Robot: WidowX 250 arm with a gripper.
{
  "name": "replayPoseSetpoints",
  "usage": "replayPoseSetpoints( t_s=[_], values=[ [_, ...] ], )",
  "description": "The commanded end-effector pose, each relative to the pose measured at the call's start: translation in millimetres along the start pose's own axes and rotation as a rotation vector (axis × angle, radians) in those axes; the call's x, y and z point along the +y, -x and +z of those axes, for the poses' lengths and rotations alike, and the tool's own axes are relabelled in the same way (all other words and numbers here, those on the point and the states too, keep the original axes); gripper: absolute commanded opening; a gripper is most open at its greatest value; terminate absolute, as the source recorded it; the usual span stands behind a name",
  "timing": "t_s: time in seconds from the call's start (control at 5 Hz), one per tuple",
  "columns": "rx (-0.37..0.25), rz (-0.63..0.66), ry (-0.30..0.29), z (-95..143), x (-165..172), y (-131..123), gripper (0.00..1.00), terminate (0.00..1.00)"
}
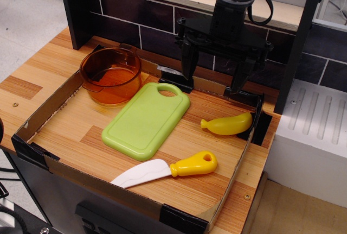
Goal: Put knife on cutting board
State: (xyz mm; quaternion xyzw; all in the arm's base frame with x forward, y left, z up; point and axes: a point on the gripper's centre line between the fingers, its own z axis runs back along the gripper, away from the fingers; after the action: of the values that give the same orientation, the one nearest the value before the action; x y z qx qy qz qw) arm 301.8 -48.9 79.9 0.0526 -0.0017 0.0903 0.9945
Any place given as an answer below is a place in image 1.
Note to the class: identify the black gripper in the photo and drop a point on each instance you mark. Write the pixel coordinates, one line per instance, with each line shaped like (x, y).
(223, 34)

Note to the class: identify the white knife yellow handle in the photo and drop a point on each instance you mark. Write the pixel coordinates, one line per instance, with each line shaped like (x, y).
(201, 163)

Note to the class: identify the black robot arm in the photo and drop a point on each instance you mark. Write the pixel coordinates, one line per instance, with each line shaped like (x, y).
(223, 34)

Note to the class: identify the green plastic cutting board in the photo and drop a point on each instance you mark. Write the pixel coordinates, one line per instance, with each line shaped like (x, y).
(145, 122)

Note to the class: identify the cardboard fence with black tape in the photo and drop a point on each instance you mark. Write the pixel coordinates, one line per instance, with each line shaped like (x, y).
(63, 160)

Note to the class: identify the yellow plastic banana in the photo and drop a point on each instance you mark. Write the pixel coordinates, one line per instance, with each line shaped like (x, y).
(229, 125)

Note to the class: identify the amber transparent plastic pot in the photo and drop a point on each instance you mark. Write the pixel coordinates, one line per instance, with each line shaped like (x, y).
(112, 75)

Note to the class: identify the white toy sink drainer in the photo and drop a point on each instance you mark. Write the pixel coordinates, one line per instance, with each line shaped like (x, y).
(308, 153)

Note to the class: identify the black control box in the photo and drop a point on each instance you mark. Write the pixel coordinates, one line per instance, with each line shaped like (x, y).
(97, 220)

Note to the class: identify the wooden shelf with black frame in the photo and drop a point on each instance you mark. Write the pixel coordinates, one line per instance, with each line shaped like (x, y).
(151, 26)

